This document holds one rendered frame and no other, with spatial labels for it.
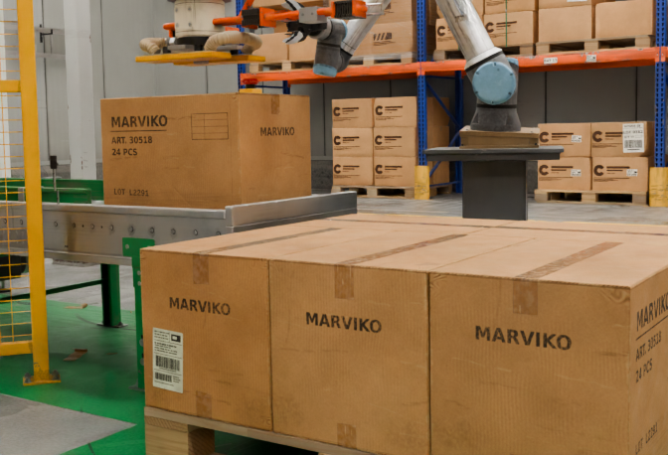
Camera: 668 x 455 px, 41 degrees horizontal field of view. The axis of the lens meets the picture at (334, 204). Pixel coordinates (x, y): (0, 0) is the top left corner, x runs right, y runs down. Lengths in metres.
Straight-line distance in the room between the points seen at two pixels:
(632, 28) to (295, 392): 8.22
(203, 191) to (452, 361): 1.33
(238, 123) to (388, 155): 8.24
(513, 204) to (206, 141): 1.19
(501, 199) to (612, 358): 1.77
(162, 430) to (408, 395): 0.72
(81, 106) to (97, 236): 3.01
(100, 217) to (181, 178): 0.30
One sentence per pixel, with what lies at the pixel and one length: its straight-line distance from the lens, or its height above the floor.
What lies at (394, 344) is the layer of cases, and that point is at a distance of 1.89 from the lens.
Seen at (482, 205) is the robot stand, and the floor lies 0.54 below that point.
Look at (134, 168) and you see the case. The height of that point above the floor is 0.71.
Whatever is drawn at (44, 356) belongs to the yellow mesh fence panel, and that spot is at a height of 0.09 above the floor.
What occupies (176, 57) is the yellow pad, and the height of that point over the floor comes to 1.08.
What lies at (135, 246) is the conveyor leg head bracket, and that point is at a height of 0.47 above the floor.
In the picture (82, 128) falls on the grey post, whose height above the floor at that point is 0.87.
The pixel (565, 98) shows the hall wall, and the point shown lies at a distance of 11.47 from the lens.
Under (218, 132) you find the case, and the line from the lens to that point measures 2.87.
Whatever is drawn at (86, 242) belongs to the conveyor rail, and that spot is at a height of 0.47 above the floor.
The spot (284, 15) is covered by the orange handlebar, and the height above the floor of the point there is 1.20.
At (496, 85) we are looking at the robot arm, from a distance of 3.25.
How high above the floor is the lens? 0.83
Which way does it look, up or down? 5 degrees down
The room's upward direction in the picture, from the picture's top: 1 degrees counter-clockwise
